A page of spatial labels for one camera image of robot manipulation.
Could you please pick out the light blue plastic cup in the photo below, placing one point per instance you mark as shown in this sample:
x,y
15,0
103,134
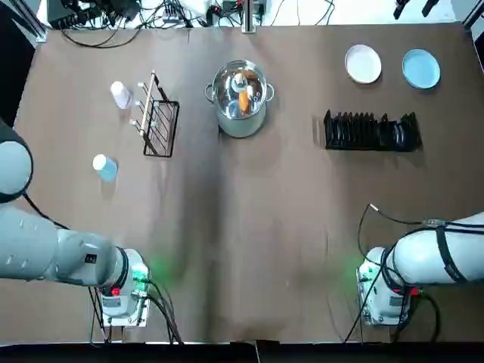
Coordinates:
x,y
106,168

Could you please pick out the pink plastic cup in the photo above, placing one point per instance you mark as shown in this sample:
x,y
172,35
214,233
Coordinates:
x,y
121,94

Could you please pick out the pink plate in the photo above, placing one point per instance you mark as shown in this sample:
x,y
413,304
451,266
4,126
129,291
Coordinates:
x,y
363,63

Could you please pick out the light blue plate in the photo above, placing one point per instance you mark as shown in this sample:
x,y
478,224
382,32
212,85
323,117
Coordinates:
x,y
421,69

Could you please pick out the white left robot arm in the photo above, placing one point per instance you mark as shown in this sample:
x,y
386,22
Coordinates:
x,y
38,242

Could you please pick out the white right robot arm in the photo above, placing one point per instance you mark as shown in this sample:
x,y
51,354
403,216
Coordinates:
x,y
423,257

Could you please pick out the black dish drying rack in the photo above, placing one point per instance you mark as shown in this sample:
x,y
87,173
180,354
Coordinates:
x,y
363,132

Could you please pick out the metal cooking pot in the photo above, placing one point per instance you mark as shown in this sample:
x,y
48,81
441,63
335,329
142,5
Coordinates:
x,y
242,126

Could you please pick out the orange carrot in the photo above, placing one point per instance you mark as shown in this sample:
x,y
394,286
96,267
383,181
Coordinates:
x,y
244,102

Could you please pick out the glass pot lid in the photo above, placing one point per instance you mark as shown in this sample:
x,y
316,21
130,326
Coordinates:
x,y
227,90

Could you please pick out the usb hub with plugs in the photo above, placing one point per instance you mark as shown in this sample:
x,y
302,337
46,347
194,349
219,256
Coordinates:
x,y
171,14

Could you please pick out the black computer box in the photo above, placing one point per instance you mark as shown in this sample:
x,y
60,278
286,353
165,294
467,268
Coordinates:
x,y
75,13

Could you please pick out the aluminium post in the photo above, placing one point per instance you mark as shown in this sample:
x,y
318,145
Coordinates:
x,y
252,17

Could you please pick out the aluminium frame profile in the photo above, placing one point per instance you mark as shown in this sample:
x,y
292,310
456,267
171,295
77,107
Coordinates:
x,y
36,22
474,13

